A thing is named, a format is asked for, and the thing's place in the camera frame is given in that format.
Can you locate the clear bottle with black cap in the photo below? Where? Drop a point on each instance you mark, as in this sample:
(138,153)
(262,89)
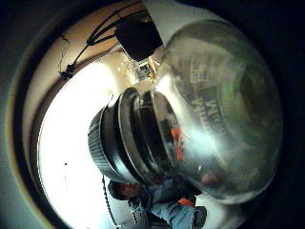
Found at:
(203,127)

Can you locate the the person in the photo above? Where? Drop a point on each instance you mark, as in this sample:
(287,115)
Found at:
(165,203)

